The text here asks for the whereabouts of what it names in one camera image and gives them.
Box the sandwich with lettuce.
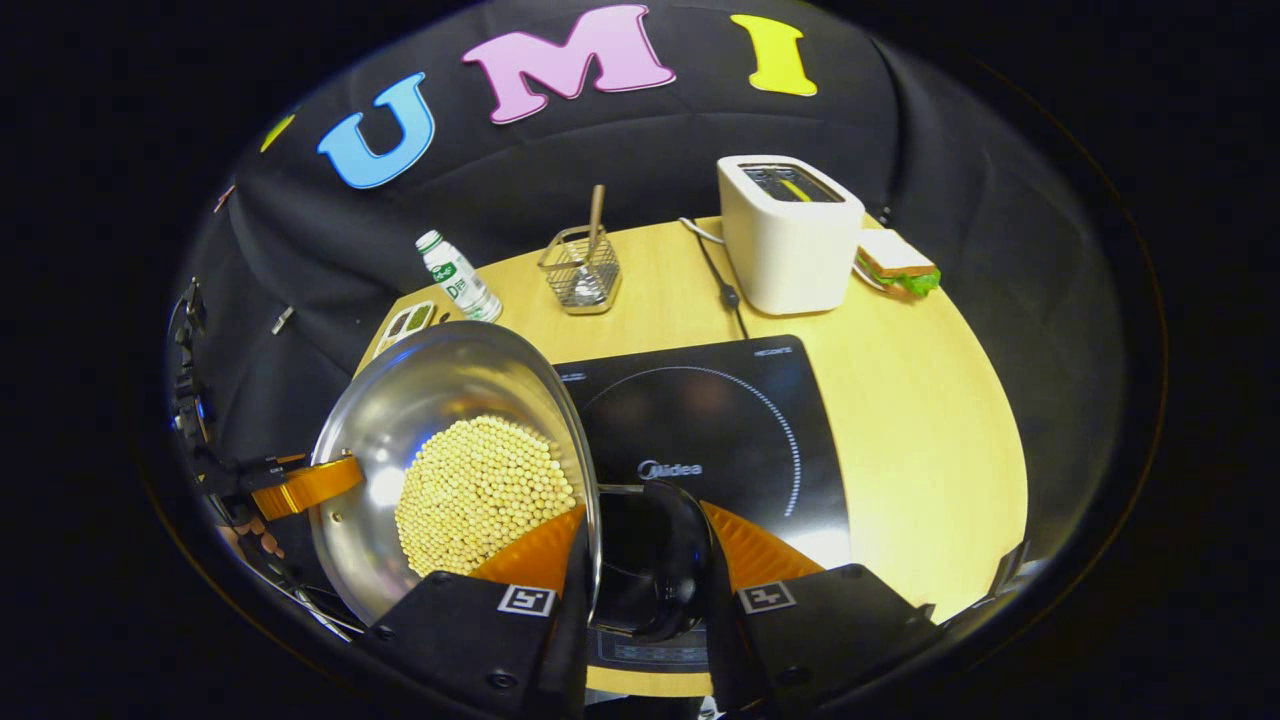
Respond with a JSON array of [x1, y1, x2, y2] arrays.
[[854, 229, 942, 298]]

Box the pile of yellow beads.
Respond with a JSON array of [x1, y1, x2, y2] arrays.
[[394, 415, 579, 578]]

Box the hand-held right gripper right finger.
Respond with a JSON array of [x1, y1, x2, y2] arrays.
[[700, 500, 941, 720]]

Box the wire mesh utensil holder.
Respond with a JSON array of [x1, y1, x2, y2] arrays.
[[537, 225, 622, 316]]

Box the dark equipment with blue light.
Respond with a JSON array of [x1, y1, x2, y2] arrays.
[[165, 278, 219, 471]]

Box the small white drink bottle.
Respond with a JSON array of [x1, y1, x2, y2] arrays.
[[415, 230, 504, 324]]

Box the black backdrop cloth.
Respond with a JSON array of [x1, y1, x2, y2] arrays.
[[165, 0, 1136, 601]]

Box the stainless steel pot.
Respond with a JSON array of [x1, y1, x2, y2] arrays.
[[308, 320, 716, 641]]

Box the black induction cooktop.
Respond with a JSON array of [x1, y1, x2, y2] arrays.
[[553, 334, 853, 673]]

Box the white toaster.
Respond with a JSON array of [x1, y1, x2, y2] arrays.
[[716, 155, 867, 317]]

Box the white compartment seasoning dish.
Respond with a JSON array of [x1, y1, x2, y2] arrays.
[[372, 300, 438, 358]]

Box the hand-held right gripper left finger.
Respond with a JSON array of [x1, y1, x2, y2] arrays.
[[362, 503, 591, 720]]

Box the black power cable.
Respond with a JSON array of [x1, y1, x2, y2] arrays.
[[680, 217, 751, 341]]

